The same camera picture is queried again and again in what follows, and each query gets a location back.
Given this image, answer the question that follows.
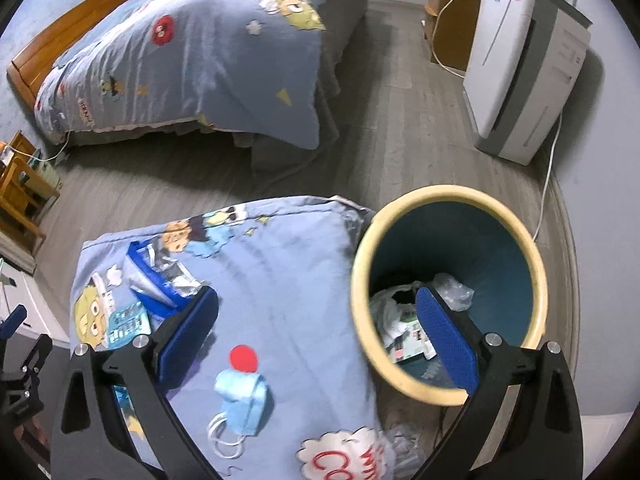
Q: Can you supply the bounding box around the light blue face mask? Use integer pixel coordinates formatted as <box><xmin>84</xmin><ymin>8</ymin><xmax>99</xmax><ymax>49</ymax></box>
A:
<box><xmin>206</xmin><ymin>370</ymin><xmax>270</xmax><ymax>460</ymax></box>

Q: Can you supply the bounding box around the clear plastic bag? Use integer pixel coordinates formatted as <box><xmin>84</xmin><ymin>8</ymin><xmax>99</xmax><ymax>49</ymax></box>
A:
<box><xmin>432</xmin><ymin>273</ymin><xmax>475</xmax><ymax>312</ymax></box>

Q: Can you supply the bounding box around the white printed trash packet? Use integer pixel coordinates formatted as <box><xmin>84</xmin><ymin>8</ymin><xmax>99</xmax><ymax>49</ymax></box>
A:
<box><xmin>368</xmin><ymin>284</ymin><xmax>440</xmax><ymax>365</ymax></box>

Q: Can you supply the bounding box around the white low cabinet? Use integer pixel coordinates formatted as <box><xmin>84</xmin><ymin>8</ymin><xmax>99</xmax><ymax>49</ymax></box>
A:
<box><xmin>1</xmin><ymin>259</ymin><xmax>70</xmax><ymax>349</ymax></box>

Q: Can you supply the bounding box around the teal blister pack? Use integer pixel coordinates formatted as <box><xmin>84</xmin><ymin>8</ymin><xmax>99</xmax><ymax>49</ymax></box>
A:
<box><xmin>106</xmin><ymin>302</ymin><xmax>152</xmax><ymax>350</ymax></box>

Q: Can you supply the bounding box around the wooden bedside stool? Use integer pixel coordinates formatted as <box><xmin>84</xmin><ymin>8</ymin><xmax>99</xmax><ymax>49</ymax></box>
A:
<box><xmin>1</xmin><ymin>130</ymin><xmax>62</xmax><ymax>256</ymax></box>

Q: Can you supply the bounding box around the blue silver snack wrapper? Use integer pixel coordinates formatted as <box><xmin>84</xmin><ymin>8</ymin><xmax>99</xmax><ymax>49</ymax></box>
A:
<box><xmin>124</xmin><ymin>237</ymin><xmax>202</xmax><ymax>318</ymax></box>

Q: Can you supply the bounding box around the blue cartoon blanket on table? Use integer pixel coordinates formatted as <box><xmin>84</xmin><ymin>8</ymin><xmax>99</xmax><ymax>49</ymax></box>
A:
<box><xmin>70</xmin><ymin>196</ymin><xmax>395</xmax><ymax>479</ymax></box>

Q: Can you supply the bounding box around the teal bin with yellow rim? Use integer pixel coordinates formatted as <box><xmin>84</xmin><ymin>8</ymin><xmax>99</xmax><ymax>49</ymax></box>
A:
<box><xmin>350</xmin><ymin>184</ymin><xmax>548</xmax><ymax>406</ymax></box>

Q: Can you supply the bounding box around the wooden bed headboard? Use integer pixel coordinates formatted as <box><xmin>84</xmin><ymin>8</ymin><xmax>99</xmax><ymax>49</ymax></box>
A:
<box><xmin>6</xmin><ymin>0</ymin><xmax>128</xmax><ymax>110</ymax></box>

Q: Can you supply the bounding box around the white air purifier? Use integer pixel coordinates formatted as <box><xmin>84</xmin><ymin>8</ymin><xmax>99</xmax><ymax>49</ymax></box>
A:
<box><xmin>463</xmin><ymin>0</ymin><xmax>592</xmax><ymax>166</ymax></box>

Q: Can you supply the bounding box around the blue cartoon bed duvet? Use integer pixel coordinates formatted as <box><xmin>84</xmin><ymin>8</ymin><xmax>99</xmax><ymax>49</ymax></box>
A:
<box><xmin>34</xmin><ymin>0</ymin><xmax>374</xmax><ymax>151</ymax></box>

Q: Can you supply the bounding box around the wooden cabinet in corner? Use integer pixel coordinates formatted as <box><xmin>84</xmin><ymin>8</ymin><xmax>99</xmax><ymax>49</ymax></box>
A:
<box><xmin>423</xmin><ymin>0</ymin><xmax>480</xmax><ymax>72</ymax></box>

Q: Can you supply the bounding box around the white power cable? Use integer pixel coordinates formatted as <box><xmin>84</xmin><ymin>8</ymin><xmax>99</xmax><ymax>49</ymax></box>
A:
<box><xmin>530</xmin><ymin>112</ymin><xmax>564</xmax><ymax>244</ymax></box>

